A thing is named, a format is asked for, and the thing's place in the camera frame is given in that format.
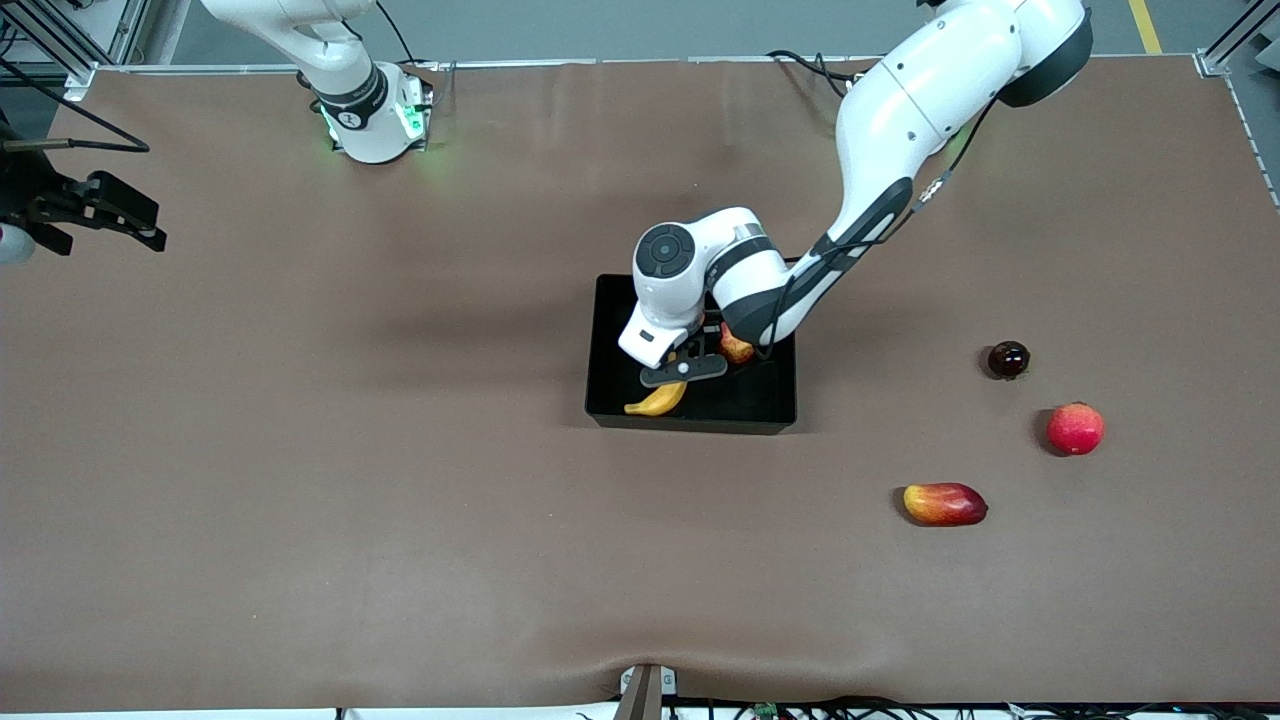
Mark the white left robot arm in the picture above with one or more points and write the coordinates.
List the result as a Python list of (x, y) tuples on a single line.
[(900, 100)]

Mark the dark purple plum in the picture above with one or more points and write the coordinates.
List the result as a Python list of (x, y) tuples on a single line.
[(1009, 360)]

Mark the red yellow mango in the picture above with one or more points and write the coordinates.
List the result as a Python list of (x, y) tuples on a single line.
[(945, 505)]

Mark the metal table clamp bracket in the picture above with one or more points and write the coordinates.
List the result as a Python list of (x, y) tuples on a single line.
[(645, 692)]

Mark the yellow banana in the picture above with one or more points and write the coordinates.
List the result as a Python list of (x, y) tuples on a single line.
[(660, 402)]

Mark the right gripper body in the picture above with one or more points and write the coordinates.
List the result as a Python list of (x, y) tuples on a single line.
[(28, 186)]

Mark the black plastic box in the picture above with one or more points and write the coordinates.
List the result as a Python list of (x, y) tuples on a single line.
[(760, 400)]

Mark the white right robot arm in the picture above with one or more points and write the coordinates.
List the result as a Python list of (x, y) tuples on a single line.
[(350, 90)]

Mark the aluminium frame profile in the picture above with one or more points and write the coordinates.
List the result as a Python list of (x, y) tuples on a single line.
[(80, 70), (1215, 62)]

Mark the red yellow apple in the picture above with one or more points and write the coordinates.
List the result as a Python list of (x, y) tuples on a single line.
[(738, 350)]

